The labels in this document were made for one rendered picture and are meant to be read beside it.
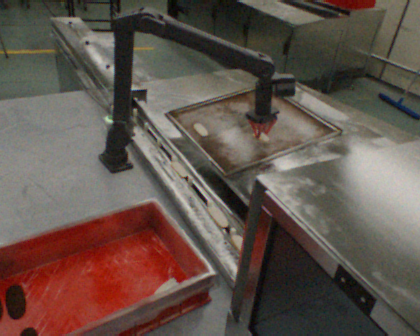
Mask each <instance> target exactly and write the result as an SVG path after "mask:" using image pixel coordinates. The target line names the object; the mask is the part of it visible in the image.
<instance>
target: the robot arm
mask: <svg viewBox="0 0 420 336"><path fill-rule="evenodd" d="M112 27H113V33H114V49H115V50H114V72H113V76H114V94H113V110H112V113H113V116H112V122H113V123H112V125H111V126H110V129H109V131H108V135H107V137H106V142H105V144H106V145H105V146H106V149H104V151H103V153H100V154H99V160H100V161H101V163H102V164H103V165H104V166H105V167H106V169H108V170H109V172H110V173H111V174H116V173H118V172H123V171H126V170H128V169H133V167H134V164H133V163H132V161H131V160H130V159H129V158H128V151H127V149H125V147H127V145H129V142H133V141H134V139H132V137H134V136H135V135H136V133H134V122H133V120H131V96H132V83H133V76H132V71H133V59H134V37H135V32H140V33H145V34H153V35H154V36H157V37H160V38H162V39H165V40H171V41H173V42H175V43H178V44H180V45H184V46H185V47H187V48H191V49H192V50H194V51H198V52H200V53H203V54H205V55H207V56H210V57H212V58H216V59H217V60H221V61H223V62H225V63H228V64H230V65H233V66H235V67H238V68H239V69H240V70H243V71H244V72H248V73H250V74H252V75H253V76H254V77H255V76H256V77H258V79H259V80H258V81H256V82H255V109H252V110H251V111H247V112H246V117H247V118H248V123H250V126H251V127H252V129H253V131H254V135H255V136H256V138H258V139H259V137H260V136H261V132H262V130H263V132H264V134H266V136H267V135H268V133H269V132H270V129H272V127H273V125H275V122H277V115H276V114H277V113H278V114H280V110H279V109H276V108H275V107H274V106H272V95H273V93H274V95H276V96H275V97H276V98H278V97H294V96H295V92H296V85H295V81H296V80H295V78H294V76H293V75H292V74H279V73H276V74H275V66H274V64H273V62H272V59H271V58H270V57H269V56H267V55H265V54H262V53H261V52H254V51H252V50H249V49H245V48H241V47H240V46H238V45H234V44H233V43H229V42H227V41H224V40H222V39H220V38H217V37H215V36H212V35H210V34H208V33H205V32H203V31H201V30H198V29H196V28H192V27H191V26H189V25H185V24H184V23H182V22H178V21H177V20H174V19H173V18H172V17H169V16H168V15H166V14H161V13H159V12H158V11H156V9H154V8H151V7H146V8H142V7H141V8H138V9H135V10H129V11H127V12H122V13H119V14H116V16H115V18H114V19H113V20H112ZM275 115H276V116H275ZM267 122H270V125H269V126H268V129H267V130H266V123H267ZM255 125H256V127H257V129H258V133H257V129H256V127H255Z"/></svg>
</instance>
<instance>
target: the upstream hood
mask: <svg viewBox="0 0 420 336"><path fill-rule="evenodd" d="M50 21H51V25H52V27H53V29H54V31H55V32H57V35H58V36H59V37H60V39H61V40H62V41H63V43H64V44H65V45H66V47H67V48H68V49H69V51H70V52H71V53H72V55H73V56H74V58H75V60H77V61H78V63H79V64H80V66H81V68H83V69H84V71H85V73H86V74H87V76H89V78H90V79H91V81H92V83H93V84H94V86H96V87H97V89H98V91H100V93H101V94H102V96H103V97H104V98H105V101H107V103H108V104H113V94H114V76H113V72H114V54H113V53H112V51H111V50H110V49H109V48H108V47H107V46H106V45H104V43H103V42H102V41H101V40H100V39H99V38H98V37H97V36H96V35H95V34H94V33H93V31H91V29H90V28H88V26H87V25H85V23H84V22H82V20H81V19H79V18H69V17H52V18H50ZM132 76H133V83H132V96H131V99H133V98H137V102H141V101H144V102H145V103H146V104H147V88H145V87H144V85H143V84H142V83H141V82H140V81H139V80H138V79H137V78H136V77H135V76H134V75H133V74H132Z"/></svg>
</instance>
